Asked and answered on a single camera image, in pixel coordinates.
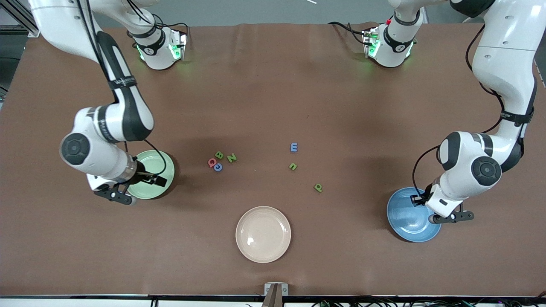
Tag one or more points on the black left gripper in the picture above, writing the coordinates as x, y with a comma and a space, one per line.
419, 199

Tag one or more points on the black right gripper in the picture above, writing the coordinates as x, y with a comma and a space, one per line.
143, 175

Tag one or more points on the red foam letter Q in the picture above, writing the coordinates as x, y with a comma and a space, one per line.
212, 162

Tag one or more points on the blue foam letter C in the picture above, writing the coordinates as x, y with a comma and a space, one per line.
218, 167

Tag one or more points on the green foam letter N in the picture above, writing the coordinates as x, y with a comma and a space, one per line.
231, 157

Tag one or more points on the green foam letter p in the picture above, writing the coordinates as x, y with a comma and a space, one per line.
318, 187

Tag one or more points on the blue foam letter E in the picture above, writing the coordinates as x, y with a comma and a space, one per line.
294, 147

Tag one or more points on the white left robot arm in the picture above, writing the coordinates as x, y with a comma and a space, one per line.
503, 64

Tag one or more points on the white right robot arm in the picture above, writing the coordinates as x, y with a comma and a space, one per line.
106, 128

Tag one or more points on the pale green plate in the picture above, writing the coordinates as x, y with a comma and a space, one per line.
149, 192

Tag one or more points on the blue plate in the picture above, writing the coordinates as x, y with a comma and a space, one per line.
409, 228

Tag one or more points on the beige plate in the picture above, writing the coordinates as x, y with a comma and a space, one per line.
263, 234

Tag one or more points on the brown table cloth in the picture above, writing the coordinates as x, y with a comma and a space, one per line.
239, 85

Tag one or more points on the white table edge rail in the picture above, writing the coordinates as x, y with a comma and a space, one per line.
85, 303

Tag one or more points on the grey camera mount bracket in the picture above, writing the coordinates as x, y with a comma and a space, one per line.
268, 290

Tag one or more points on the aluminium frame post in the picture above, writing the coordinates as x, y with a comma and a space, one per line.
17, 17

